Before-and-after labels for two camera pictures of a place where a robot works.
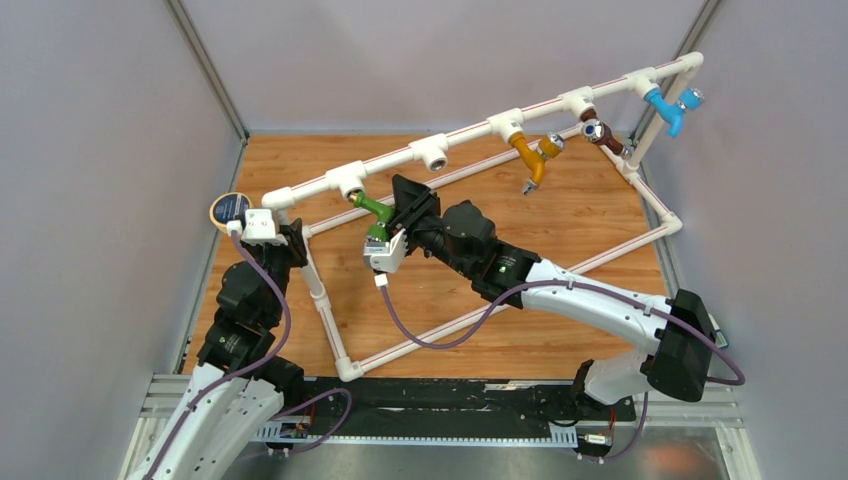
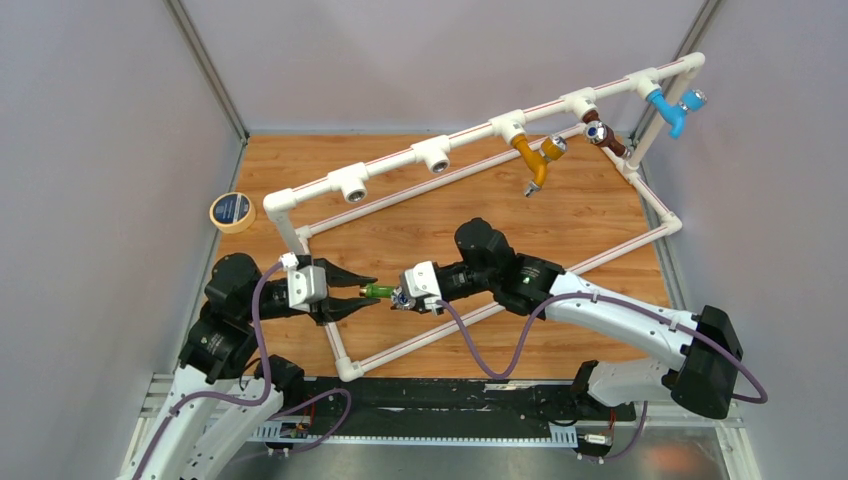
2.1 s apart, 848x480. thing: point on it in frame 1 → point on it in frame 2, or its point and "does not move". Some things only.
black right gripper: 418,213 → 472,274
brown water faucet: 595,130 does not move
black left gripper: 295,236 → 336,308
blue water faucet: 672,113 does not move
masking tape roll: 229,207 does not move
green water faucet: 378,231 → 399,299
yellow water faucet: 534,159 does not move
